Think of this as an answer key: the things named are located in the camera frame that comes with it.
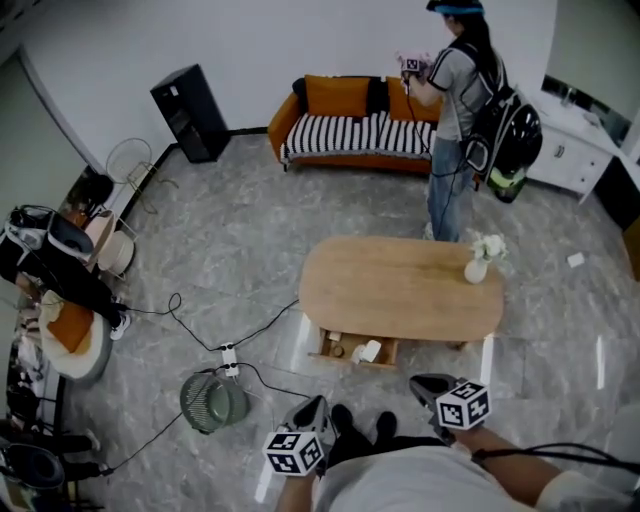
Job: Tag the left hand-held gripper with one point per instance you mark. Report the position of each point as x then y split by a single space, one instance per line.
292 452

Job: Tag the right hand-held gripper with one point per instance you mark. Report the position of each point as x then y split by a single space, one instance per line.
462 407

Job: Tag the wooden drawer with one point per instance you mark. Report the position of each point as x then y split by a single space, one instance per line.
390 352

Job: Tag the small round wooden ring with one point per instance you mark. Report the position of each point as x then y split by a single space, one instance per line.
338 351

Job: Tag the white tissue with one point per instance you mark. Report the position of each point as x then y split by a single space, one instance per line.
367 351

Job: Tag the person's left forearm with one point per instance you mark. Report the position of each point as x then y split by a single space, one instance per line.
295 495

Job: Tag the person's right forearm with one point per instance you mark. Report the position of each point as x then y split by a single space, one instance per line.
505 467

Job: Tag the wooden coffee table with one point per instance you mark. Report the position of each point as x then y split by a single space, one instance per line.
390 290

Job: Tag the person's left shoe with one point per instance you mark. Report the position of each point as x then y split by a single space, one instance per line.
341 417

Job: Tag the person's shoe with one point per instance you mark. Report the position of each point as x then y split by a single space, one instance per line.
341 417
386 425

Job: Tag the person's left leg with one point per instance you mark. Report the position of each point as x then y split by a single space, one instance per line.
350 445

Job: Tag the person's leg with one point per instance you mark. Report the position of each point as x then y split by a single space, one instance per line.
350 445
410 441

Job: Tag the person's right leg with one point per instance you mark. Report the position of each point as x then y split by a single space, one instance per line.
410 441

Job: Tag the person's right shoe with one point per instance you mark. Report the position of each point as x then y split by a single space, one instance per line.
386 425

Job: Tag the small beige block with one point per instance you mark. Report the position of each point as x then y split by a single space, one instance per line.
334 336

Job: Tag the person's white shirt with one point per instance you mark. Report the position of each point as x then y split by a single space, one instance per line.
410 480

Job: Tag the white power strip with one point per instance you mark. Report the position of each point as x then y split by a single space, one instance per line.
230 357

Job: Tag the white vase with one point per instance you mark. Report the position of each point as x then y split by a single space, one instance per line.
475 272

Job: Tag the white paper sheet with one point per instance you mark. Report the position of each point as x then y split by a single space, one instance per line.
576 260

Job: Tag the cream round basin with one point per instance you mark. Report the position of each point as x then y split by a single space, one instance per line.
120 252

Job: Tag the dark bathtub white rim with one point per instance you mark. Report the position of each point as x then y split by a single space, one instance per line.
617 195

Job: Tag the white vanity cabinet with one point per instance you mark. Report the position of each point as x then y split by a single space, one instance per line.
565 155

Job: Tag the striped black white blanket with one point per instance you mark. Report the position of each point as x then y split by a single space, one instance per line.
340 132

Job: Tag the pink round basin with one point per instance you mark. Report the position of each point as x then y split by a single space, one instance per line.
100 235

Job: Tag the small orange cushion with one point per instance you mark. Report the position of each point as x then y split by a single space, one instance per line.
400 102

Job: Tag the orange sofa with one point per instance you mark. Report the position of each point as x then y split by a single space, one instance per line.
280 125

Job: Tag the black cushion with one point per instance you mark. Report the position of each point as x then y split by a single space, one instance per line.
377 95

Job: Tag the large orange cushion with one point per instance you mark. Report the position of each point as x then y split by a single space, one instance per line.
335 95

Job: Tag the black floor cabinet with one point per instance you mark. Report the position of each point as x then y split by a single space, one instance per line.
192 115

